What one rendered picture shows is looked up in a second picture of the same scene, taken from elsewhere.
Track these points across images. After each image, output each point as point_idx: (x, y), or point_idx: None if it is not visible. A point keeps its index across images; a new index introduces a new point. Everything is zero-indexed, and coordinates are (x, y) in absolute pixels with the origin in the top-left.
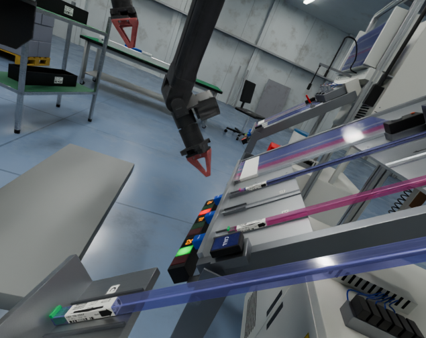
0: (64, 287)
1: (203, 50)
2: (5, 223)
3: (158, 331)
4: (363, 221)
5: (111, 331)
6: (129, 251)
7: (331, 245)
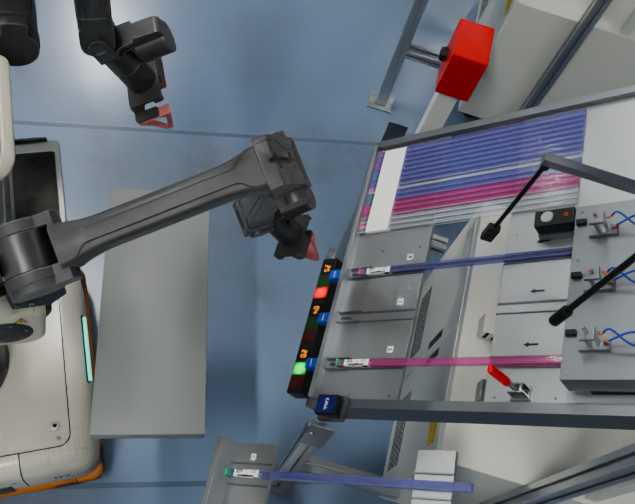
0: (225, 457)
1: (275, 211)
2: (132, 369)
3: (297, 352)
4: (425, 403)
5: (261, 488)
6: (228, 236)
7: (404, 413)
